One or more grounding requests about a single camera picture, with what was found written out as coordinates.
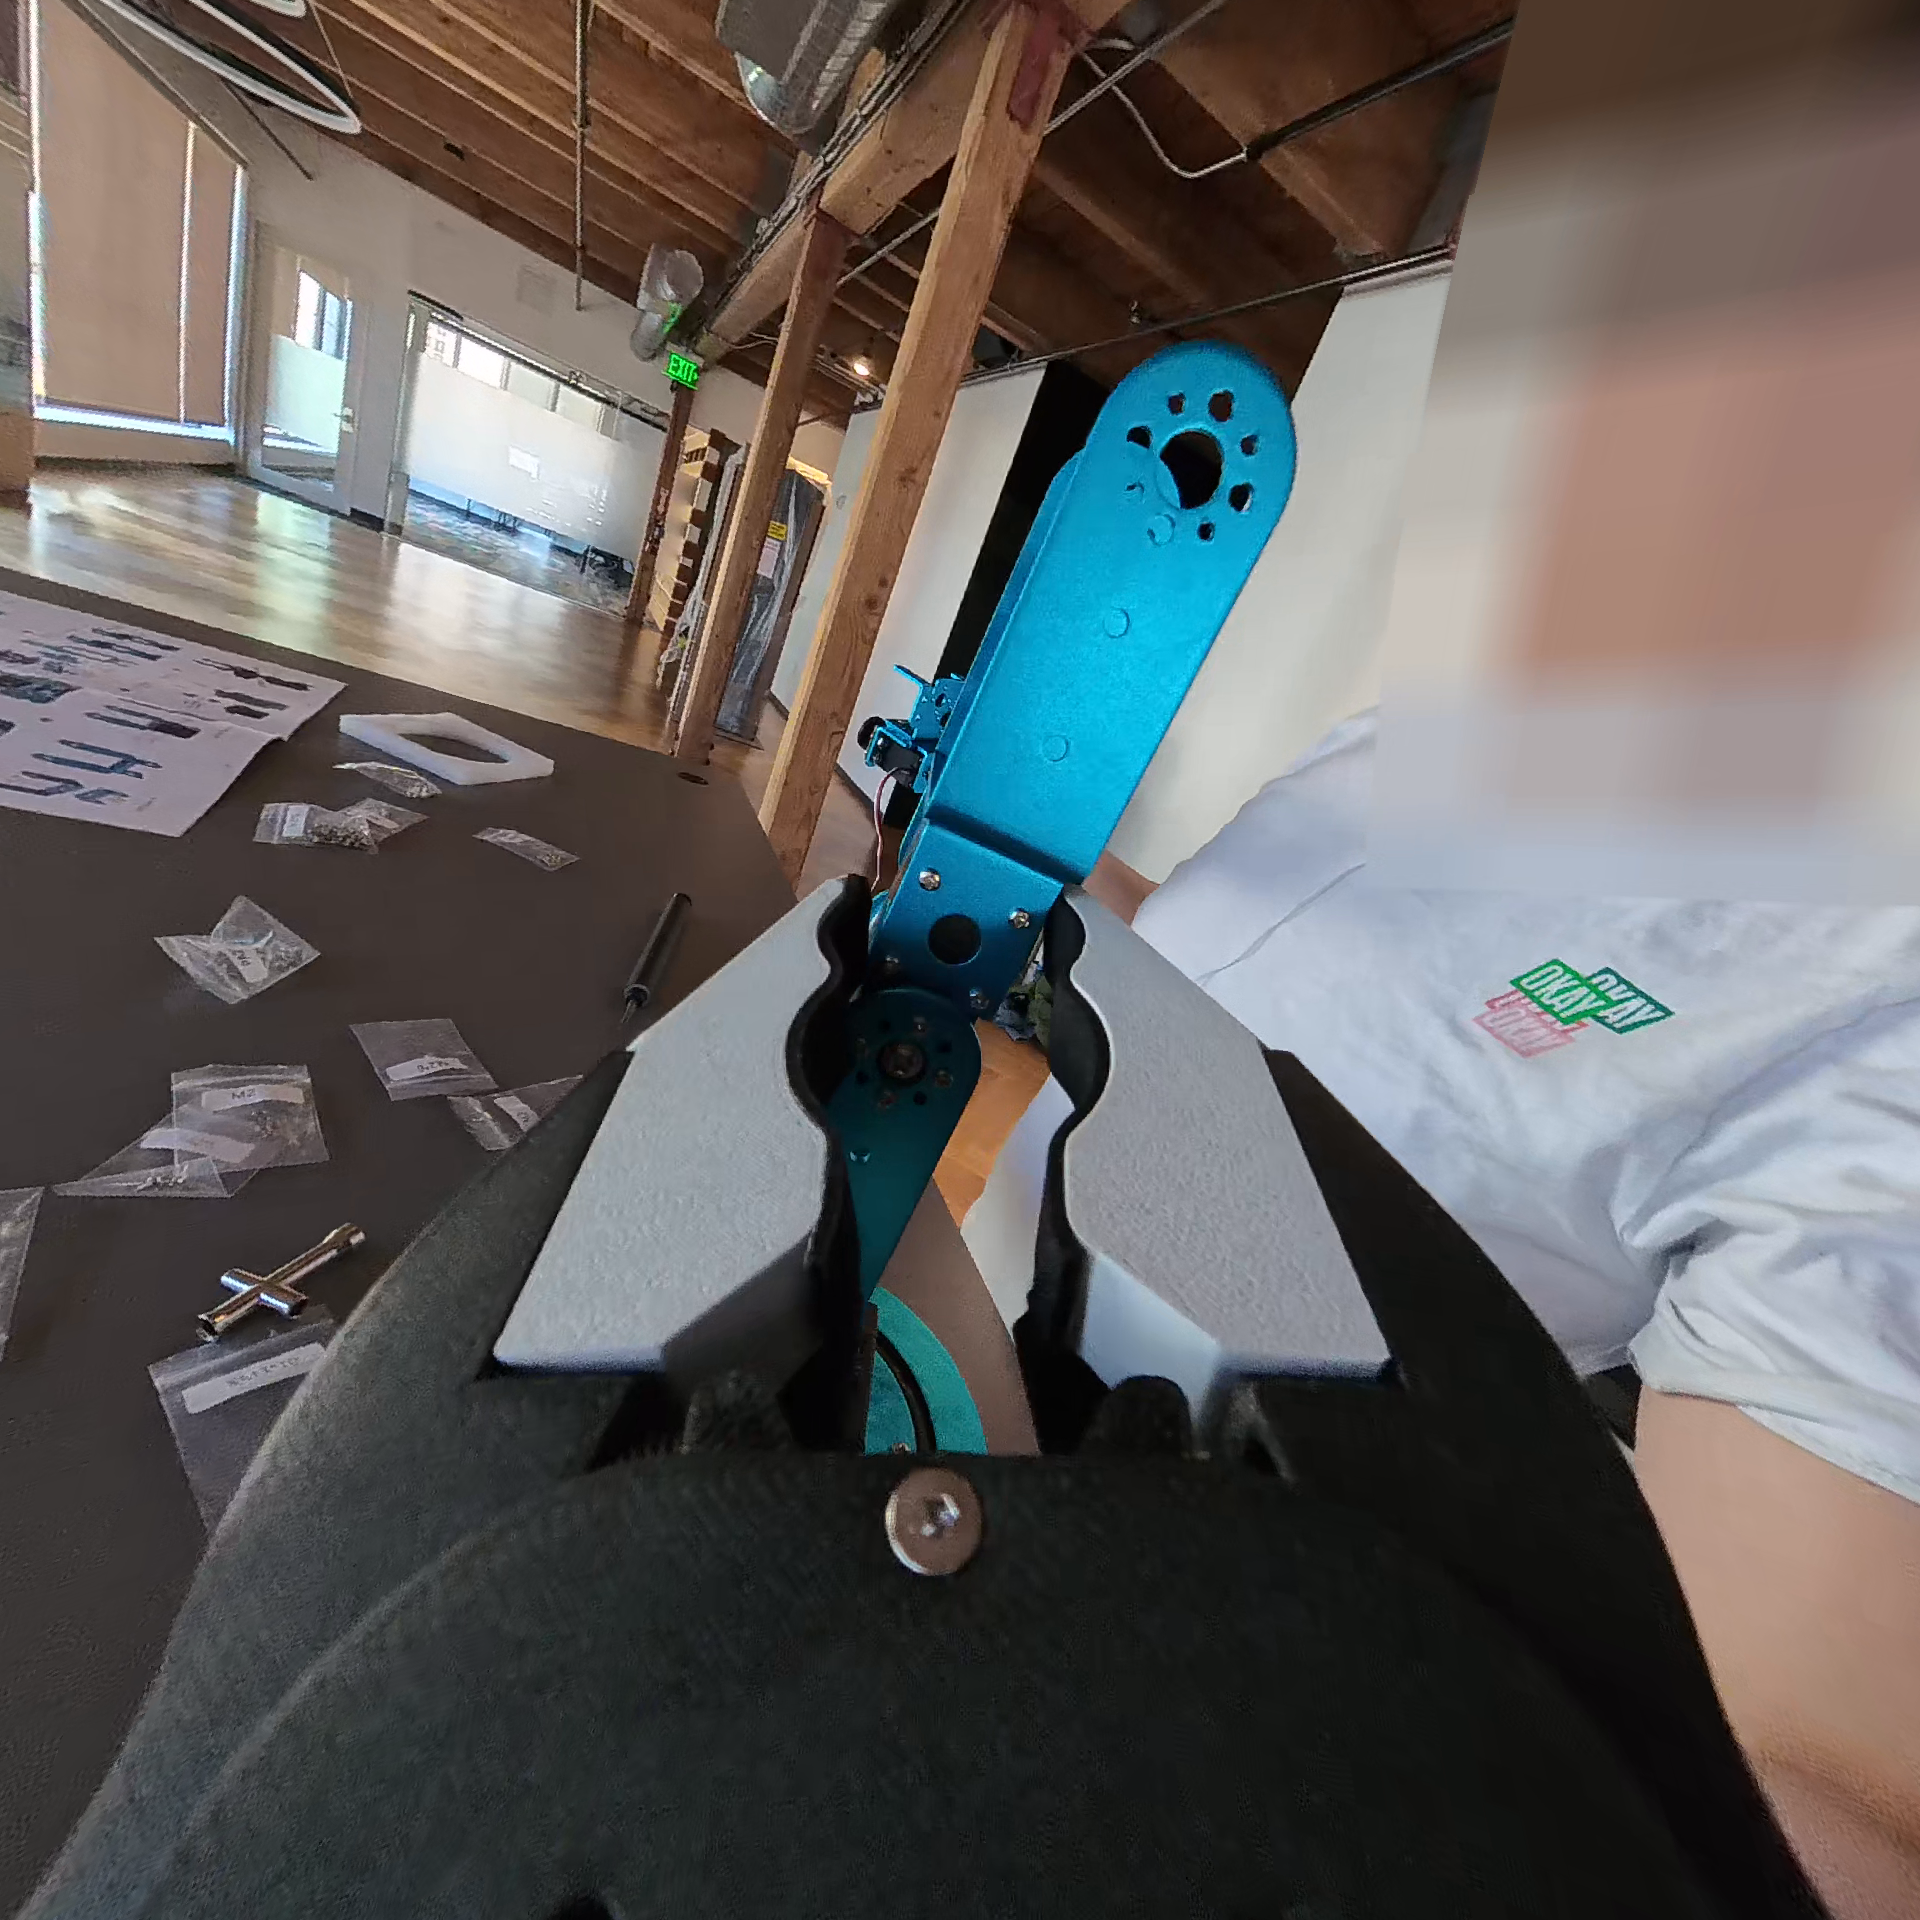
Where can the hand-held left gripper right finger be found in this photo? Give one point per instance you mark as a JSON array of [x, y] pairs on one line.
[[1214, 1201]]

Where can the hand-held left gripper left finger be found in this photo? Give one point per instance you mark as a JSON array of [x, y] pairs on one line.
[[675, 1185]]

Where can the blue metal toy robot arm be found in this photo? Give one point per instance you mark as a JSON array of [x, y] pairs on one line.
[[1050, 720]]

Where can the dark desk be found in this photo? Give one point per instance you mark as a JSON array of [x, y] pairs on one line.
[[525, 960]]

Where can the black screwdriver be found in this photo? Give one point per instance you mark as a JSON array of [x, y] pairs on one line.
[[656, 960]]

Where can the person's white t-shirt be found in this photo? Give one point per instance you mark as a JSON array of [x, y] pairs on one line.
[[1501, 1201]]

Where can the silver cross wrench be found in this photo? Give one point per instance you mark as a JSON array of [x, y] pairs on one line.
[[284, 1283]]

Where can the group of clear screw bags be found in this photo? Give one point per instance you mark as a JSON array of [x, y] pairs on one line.
[[248, 1118]]

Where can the black wrapped rack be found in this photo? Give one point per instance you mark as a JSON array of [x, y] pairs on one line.
[[781, 600]]

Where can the wooden shelf unit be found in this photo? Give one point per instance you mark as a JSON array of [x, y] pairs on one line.
[[693, 557]]

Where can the open assembly instruction manual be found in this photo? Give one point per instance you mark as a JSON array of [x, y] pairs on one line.
[[149, 751]]

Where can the white door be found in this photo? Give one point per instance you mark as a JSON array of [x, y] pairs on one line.
[[307, 376]]

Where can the round grey ceiling fixture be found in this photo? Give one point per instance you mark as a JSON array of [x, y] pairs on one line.
[[668, 294]]

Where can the window with beige roller shade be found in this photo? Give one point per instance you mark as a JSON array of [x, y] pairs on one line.
[[136, 224]]

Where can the white foam frame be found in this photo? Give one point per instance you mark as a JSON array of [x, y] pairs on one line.
[[375, 735]]

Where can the thick wooden post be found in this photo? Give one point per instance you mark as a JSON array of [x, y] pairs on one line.
[[916, 450]]

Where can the silver ventilation duct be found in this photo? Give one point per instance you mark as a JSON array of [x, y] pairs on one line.
[[810, 59]]

